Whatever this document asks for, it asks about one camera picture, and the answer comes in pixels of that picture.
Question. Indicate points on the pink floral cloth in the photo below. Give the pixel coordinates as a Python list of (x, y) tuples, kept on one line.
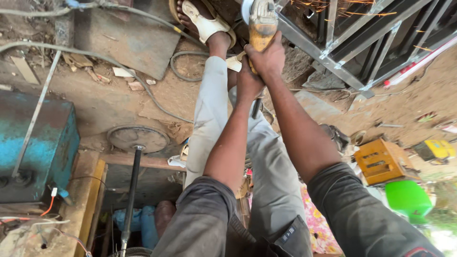
[(318, 225)]

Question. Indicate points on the person's grey trousers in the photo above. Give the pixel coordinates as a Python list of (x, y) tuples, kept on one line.
[(210, 114)]

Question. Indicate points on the cream sandal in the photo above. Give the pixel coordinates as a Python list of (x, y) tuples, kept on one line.
[(234, 63)]

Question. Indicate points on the yellow wooden plank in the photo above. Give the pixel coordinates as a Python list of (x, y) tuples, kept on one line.
[(90, 207)]

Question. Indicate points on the person's dark grey jacket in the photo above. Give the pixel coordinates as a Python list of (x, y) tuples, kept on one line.
[(360, 221)]

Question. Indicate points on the thin metal rod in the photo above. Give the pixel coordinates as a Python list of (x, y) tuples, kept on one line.
[(35, 114)]

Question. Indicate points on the person's foot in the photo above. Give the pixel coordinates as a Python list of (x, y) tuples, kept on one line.
[(214, 37)]

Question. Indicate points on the white sandal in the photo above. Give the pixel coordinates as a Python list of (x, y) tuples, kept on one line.
[(205, 22)]

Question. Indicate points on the grey steel gate frame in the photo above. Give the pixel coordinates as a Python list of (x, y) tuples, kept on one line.
[(360, 39)]

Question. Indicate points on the person's left fingers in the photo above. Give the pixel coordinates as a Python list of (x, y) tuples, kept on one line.
[(241, 67)]

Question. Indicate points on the blue metal machine box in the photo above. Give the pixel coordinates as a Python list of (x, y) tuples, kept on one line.
[(34, 146)]

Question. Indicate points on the person's left hand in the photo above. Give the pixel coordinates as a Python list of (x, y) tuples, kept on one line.
[(249, 84)]

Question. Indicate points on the yellow angle grinder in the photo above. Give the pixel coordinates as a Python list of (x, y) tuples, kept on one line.
[(262, 25)]

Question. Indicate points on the red white pipe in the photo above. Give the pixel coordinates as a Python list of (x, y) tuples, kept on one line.
[(421, 61)]

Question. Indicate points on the person's right hand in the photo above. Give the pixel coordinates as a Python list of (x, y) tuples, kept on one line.
[(267, 57)]

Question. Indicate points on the yellow black power tool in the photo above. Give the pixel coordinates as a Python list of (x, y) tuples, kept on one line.
[(435, 150)]

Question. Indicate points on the orange welding machine box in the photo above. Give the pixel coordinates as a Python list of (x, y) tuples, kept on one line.
[(382, 161)]

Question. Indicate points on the flat grey stone slab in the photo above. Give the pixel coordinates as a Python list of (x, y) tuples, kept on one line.
[(125, 39)]

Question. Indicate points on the round disc stand black pole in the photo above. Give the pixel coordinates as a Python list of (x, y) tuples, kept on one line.
[(137, 139)]

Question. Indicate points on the green plastic bucket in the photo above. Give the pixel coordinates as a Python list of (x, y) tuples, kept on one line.
[(407, 200)]

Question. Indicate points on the blue plastic container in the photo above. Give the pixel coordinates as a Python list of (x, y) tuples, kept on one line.
[(144, 225)]

